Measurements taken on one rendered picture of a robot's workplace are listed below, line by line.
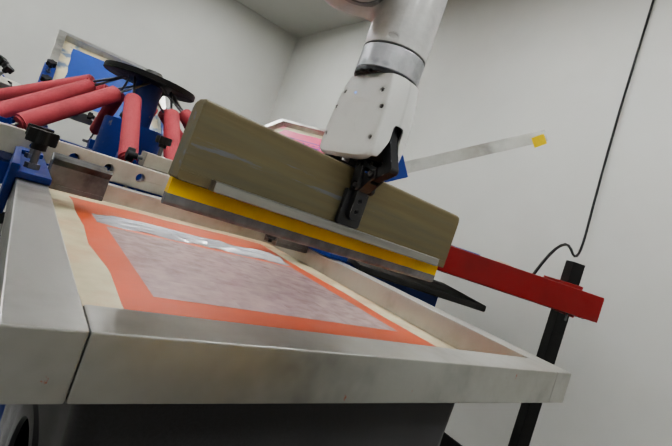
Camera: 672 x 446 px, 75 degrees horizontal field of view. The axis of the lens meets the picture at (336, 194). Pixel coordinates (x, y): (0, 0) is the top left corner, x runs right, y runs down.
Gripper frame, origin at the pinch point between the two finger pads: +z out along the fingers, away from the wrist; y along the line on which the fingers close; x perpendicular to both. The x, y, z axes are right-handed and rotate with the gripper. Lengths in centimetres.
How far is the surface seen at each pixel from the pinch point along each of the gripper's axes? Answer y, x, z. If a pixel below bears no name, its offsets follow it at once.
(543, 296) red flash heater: -33, 119, 4
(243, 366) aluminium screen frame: 16.6, -15.7, 11.9
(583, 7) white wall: -102, 198, -163
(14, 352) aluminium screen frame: 16.7, -27.5, 12.0
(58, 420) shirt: 2.7, -21.3, 23.6
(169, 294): -2.5, -14.5, 14.0
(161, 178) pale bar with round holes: -65, -2, 7
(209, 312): 1.2, -11.6, 14.0
